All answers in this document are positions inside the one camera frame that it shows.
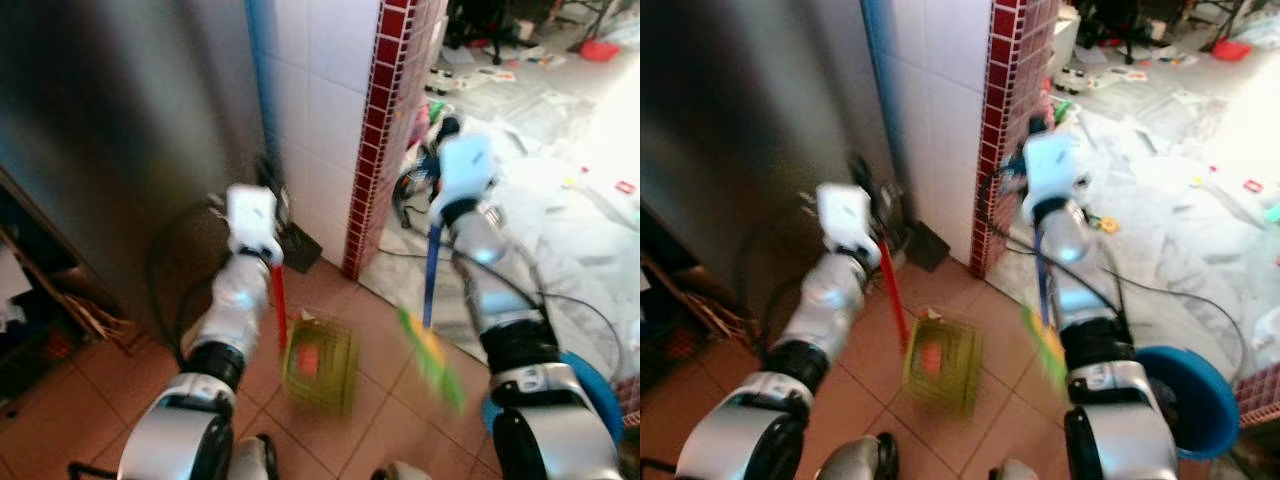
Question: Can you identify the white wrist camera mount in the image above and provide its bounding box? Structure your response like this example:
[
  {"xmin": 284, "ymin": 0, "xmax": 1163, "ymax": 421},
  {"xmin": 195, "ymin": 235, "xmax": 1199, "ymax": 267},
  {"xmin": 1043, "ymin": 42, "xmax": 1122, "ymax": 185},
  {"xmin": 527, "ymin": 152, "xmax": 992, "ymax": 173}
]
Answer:
[
  {"xmin": 429, "ymin": 133, "xmax": 499, "ymax": 227},
  {"xmin": 1021, "ymin": 133, "xmax": 1088, "ymax": 213},
  {"xmin": 816, "ymin": 184, "xmax": 883, "ymax": 265},
  {"xmin": 226, "ymin": 184, "xmax": 285, "ymax": 265}
]

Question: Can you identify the black cable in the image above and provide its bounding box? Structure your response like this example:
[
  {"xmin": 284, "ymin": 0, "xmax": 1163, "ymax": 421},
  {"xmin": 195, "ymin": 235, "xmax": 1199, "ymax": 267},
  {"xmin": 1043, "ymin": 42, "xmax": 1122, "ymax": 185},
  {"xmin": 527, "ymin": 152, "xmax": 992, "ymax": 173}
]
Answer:
[
  {"xmin": 975, "ymin": 165, "xmax": 1251, "ymax": 386},
  {"xmin": 380, "ymin": 165, "xmax": 626, "ymax": 381}
]

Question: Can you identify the black office chair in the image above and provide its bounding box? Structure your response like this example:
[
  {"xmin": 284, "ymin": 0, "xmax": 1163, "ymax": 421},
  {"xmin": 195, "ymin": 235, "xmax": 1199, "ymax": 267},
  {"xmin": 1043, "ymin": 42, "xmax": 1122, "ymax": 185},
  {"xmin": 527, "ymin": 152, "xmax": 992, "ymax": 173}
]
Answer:
[
  {"xmin": 443, "ymin": 0, "xmax": 523, "ymax": 65},
  {"xmin": 1078, "ymin": 0, "xmax": 1163, "ymax": 65}
]

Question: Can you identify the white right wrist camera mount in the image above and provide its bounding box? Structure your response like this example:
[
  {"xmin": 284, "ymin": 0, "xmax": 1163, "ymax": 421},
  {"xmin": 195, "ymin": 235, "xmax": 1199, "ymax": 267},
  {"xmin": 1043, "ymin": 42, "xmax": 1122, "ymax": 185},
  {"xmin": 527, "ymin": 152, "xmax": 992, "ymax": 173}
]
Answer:
[
  {"xmin": 429, "ymin": 133, "xmax": 499, "ymax": 227},
  {"xmin": 1021, "ymin": 133, "xmax": 1088, "ymax": 213}
]

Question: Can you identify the blue plastic basin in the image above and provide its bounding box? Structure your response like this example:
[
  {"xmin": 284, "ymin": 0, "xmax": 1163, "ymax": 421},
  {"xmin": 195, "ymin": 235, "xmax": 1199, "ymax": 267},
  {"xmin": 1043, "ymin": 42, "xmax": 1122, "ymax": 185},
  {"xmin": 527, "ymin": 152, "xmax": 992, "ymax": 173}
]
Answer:
[
  {"xmin": 1134, "ymin": 345, "xmax": 1242, "ymax": 462},
  {"xmin": 480, "ymin": 350, "xmax": 625, "ymax": 443}
]

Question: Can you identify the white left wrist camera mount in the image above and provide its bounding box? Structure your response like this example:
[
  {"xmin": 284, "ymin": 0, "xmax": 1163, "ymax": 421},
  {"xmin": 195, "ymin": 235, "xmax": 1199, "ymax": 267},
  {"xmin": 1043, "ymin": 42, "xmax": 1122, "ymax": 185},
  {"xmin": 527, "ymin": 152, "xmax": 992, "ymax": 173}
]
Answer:
[
  {"xmin": 816, "ymin": 184, "xmax": 883, "ymax": 265},
  {"xmin": 226, "ymin": 184, "xmax": 285, "ymax": 265}
]

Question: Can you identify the yellow dustpan with red handle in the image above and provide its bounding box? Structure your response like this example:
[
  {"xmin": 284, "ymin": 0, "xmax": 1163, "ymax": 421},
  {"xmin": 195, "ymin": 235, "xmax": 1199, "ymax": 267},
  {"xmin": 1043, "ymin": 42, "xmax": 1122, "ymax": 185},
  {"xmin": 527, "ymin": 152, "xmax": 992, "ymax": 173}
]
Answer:
[
  {"xmin": 878, "ymin": 238, "xmax": 985, "ymax": 418},
  {"xmin": 268, "ymin": 258, "xmax": 360, "ymax": 418}
]

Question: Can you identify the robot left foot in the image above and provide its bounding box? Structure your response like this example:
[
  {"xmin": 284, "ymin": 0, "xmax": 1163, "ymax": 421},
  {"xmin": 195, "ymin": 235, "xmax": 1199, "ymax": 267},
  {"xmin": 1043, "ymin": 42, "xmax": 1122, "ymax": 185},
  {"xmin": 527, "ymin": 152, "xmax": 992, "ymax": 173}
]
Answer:
[
  {"xmin": 228, "ymin": 434, "xmax": 281, "ymax": 480},
  {"xmin": 815, "ymin": 432, "xmax": 899, "ymax": 480}
]

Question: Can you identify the black flat object by wall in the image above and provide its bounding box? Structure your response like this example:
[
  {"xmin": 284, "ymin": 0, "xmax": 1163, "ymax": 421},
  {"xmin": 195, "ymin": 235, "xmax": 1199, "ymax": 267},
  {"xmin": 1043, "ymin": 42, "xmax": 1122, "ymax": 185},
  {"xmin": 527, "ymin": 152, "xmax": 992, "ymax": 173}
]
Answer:
[
  {"xmin": 279, "ymin": 224, "xmax": 324, "ymax": 273},
  {"xmin": 907, "ymin": 221, "xmax": 952, "ymax": 272}
]

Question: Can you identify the red tiled pillar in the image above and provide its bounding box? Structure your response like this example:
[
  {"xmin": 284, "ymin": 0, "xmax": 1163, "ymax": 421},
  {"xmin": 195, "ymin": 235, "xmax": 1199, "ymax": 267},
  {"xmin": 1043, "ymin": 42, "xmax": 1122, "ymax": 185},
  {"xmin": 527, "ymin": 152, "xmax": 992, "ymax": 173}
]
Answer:
[
  {"xmin": 342, "ymin": 0, "xmax": 447, "ymax": 282},
  {"xmin": 969, "ymin": 0, "xmax": 1063, "ymax": 280}
]

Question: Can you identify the blue-handled broom with colourful bristles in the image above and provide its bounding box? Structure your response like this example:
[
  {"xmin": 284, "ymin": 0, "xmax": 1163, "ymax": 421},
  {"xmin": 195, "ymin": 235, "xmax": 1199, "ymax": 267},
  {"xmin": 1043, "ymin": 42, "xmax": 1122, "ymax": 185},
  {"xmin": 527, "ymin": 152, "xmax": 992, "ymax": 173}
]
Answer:
[
  {"xmin": 396, "ymin": 224, "xmax": 468, "ymax": 413},
  {"xmin": 1020, "ymin": 224, "xmax": 1071, "ymax": 393}
]

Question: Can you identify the stainless steel fridge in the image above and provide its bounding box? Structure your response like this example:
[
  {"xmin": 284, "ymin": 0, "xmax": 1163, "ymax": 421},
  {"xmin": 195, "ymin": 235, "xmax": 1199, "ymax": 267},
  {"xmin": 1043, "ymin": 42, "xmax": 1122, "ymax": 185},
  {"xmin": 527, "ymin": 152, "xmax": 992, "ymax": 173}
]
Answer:
[
  {"xmin": 640, "ymin": 0, "xmax": 896, "ymax": 336},
  {"xmin": 0, "ymin": 0, "xmax": 269, "ymax": 336}
]

